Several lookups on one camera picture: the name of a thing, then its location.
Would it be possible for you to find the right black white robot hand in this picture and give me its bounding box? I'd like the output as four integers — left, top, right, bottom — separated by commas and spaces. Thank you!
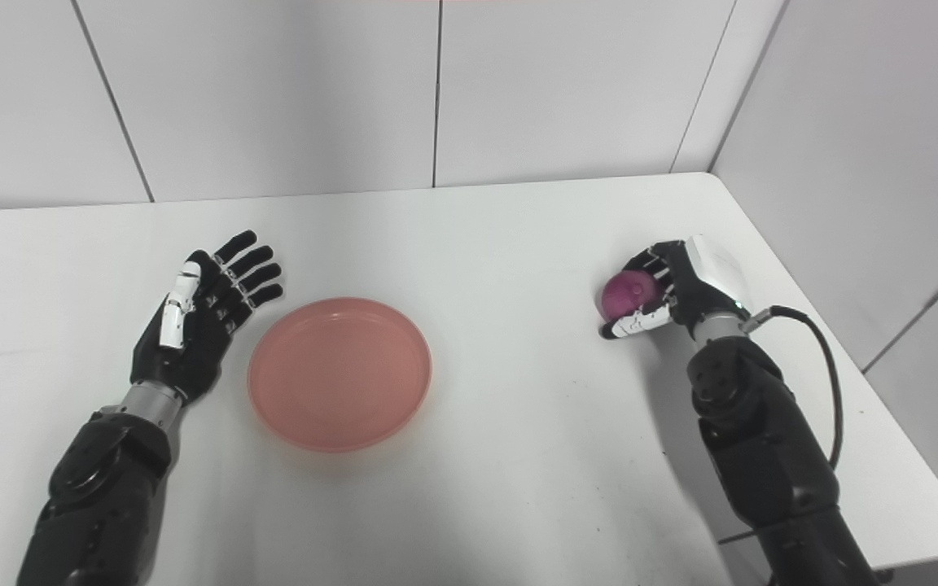
598, 235, 753, 343

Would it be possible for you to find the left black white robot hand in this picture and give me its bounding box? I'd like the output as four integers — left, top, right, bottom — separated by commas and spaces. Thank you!
129, 230, 284, 405

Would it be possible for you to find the purple red onion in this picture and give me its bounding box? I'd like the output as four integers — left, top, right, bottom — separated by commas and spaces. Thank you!
602, 271, 667, 322

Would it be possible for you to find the pink round plate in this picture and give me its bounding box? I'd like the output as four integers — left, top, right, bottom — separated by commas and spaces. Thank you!
247, 297, 433, 453

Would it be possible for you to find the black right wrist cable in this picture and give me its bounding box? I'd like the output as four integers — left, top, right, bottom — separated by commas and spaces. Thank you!
741, 305, 845, 472

